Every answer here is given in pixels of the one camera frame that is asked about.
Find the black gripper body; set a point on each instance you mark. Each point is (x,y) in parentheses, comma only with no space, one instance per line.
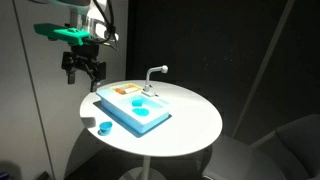
(84,58)

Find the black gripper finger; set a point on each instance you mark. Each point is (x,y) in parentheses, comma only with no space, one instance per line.
(71,77)
(94,84)

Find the small blue cup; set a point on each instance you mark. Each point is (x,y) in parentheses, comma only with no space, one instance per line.
(105,128)

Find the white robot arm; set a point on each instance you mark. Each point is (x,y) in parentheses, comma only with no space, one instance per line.
(91,25)

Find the small item in sink basin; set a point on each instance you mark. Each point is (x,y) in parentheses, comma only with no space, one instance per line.
(137,103)

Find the blue bowl in sink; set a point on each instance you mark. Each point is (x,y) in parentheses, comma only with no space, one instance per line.
(141,111)

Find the blue toy sink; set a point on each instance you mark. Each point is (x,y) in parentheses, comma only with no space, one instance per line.
(121,107)

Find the grey toy faucet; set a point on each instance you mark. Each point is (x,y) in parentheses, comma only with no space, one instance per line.
(147,87)

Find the round white table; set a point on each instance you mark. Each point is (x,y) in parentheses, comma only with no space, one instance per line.
(171,121)

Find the grey office chair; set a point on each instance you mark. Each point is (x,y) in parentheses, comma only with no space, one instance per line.
(290,152)

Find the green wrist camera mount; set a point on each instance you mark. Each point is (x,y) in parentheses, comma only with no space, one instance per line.
(71,35)

